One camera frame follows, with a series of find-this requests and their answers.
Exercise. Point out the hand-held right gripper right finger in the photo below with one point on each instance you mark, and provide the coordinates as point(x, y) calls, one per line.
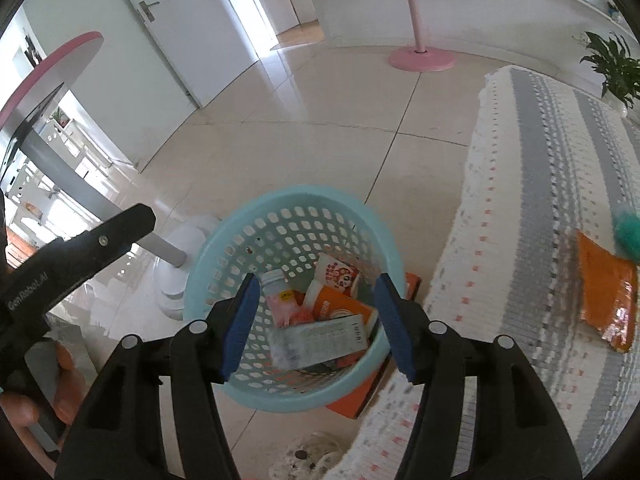
point(400, 330)

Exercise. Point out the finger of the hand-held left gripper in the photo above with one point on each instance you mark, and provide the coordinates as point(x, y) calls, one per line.
point(110, 237)

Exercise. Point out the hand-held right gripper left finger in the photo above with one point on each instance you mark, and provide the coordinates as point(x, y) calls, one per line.
point(240, 330)

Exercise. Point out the pink plastic bottle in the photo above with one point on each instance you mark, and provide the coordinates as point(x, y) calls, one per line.
point(282, 305)

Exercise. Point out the red plastic bag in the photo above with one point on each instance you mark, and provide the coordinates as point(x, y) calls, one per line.
point(302, 317)

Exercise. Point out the red paper cup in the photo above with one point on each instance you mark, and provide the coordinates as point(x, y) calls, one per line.
point(340, 307)

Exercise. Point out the white medicine box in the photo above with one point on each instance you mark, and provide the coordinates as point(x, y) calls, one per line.
point(320, 342)

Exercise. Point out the clear plastic bottle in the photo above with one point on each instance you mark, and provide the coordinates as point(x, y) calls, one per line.
point(337, 272)

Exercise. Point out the teal plastic basket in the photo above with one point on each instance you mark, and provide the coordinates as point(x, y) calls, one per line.
point(300, 210)

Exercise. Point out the person's left hand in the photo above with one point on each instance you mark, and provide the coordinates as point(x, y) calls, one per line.
point(70, 385)

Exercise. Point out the orange cardboard box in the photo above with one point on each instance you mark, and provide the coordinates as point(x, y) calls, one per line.
point(355, 402)

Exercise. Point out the striped knitted blanket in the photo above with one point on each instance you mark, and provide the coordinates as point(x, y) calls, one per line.
point(525, 210)

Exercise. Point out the pink round table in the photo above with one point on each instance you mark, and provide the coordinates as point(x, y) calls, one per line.
point(50, 67)

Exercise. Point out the orange foil packet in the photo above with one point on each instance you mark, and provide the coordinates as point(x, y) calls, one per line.
point(605, 285)

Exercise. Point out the white door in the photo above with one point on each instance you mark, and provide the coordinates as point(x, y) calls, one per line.
point(190, 35)

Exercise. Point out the teal fluffy item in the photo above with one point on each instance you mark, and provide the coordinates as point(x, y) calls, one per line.
point(630, 235)

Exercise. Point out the pink coat rack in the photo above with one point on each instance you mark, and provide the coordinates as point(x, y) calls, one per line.
point(420, 25)

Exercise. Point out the green houseplant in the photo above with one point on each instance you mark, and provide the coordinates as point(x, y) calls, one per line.
point(612, 65)

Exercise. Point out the small figurine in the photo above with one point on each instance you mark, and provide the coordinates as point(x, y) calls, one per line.
point(615, 10)

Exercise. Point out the black wall decoration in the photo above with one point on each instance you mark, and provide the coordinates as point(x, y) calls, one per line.
point(31, 47)

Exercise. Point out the curved white wall shelf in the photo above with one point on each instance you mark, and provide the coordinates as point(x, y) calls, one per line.
point(585, 2)

